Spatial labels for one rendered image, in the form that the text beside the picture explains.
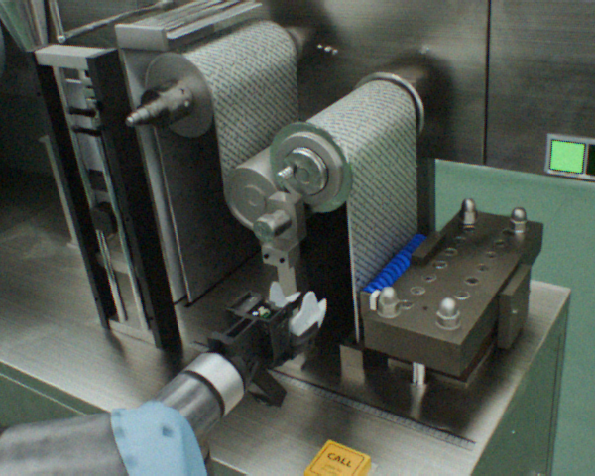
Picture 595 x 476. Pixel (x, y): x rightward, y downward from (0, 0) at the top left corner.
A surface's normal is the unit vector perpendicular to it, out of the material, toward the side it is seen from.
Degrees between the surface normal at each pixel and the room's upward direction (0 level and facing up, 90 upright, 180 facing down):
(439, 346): 90
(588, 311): 0
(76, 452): 13
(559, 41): 90
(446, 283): 0
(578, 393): 0
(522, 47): 90
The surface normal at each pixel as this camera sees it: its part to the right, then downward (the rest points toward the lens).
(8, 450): -0.09, -0.85
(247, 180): -0.54, 0.45
